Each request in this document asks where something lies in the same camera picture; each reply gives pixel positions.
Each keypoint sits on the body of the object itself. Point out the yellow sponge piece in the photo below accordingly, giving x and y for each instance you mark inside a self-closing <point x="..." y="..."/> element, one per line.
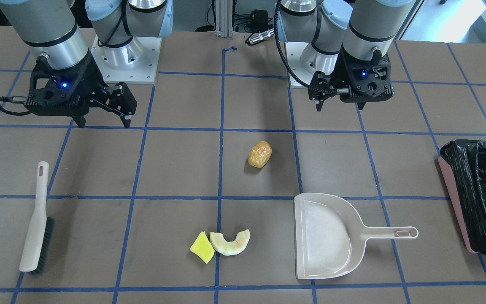
<point x="203" y="248"/>

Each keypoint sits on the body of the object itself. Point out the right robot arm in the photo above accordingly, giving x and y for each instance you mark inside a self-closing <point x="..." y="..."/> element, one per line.
<point x="49" y="28"/>

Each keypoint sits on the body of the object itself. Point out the black power adapter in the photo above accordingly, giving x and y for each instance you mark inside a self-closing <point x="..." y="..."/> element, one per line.
<point x="259" y="21"/>

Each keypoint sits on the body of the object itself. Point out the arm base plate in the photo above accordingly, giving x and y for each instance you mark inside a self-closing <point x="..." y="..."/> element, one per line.
<point x="298" y="71"/>
<point x="135" y="63"/>

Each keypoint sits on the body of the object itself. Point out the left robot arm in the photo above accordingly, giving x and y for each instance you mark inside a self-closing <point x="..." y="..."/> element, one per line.
<point x="347" y="46"/>

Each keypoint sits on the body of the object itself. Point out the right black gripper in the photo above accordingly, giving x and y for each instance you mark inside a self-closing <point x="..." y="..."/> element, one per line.
<point x="92" y="83"/>

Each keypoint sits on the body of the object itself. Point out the orange potato-like lump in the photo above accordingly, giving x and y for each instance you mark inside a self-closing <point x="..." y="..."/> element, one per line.
<point x="260" y="154"/>

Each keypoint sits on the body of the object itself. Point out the pink bin with black bag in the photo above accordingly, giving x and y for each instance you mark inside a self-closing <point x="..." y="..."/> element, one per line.
<point x="463" y="166"/>

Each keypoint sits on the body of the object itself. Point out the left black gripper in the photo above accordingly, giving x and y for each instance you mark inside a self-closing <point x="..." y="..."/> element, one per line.
<point x="339" y="74"/>

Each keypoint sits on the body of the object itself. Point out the beige hand brush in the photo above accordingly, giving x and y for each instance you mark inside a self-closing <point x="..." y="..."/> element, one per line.
<point x="40" y="230"/>

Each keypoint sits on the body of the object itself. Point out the aluminium frame post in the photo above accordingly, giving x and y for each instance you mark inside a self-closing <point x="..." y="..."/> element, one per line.
<point x="223" y="13"/>

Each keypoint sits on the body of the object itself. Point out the beige plastic dustpan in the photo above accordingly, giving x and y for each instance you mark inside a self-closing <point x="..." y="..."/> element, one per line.
<point x="331" y="238"/>

